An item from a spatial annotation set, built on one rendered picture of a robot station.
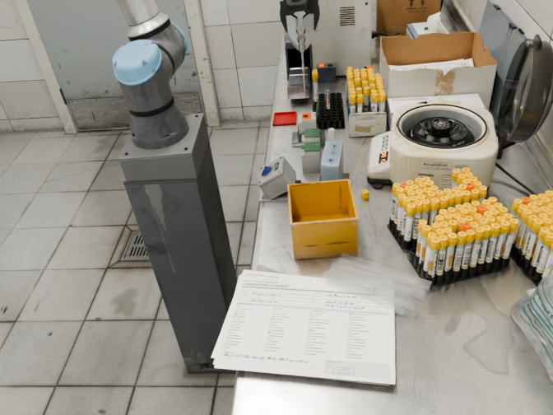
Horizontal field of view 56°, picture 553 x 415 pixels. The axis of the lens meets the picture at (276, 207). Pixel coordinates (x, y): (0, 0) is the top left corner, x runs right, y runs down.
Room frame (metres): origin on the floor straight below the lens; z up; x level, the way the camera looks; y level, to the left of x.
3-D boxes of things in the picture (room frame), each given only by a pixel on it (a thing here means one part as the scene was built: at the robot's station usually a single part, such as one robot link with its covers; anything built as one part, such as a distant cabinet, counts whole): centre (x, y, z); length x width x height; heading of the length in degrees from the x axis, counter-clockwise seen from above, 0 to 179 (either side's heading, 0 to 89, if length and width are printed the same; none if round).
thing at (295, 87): (1.54, -0.12, 0.92); 0.21 x 0.07 x 0.05; 172
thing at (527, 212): (0.71, -0.46, 0.93); 0.02 x 0.02 x 0.11
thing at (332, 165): (1.00, -0.14, 0.92); 0.10 x 0.07 x 0.10; 164
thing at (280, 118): (1.35, -0.05, 0.88); 0.07 x 0.07 x 0.01; 82
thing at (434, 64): (1.39, -0.49, 0.95); 0.29 x 0.25 x 0.15; 82
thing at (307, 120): (1.22, -0.11, 0.92); 0.05 x 0.04 x 0.06; 83
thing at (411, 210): (0.77, -0.26, 0.93); 0.02 x 0.02 x 0.11
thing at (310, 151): (1.09, -0.10, 0.91); 0.05 x 0.04 x 0.07; 82
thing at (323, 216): (0.83, -0.09, 0.93); 0.13 x 0.13 x 0.10; 87
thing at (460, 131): (1.03, -0.40, 0.97); 0.15 x 0.15 x 0.07
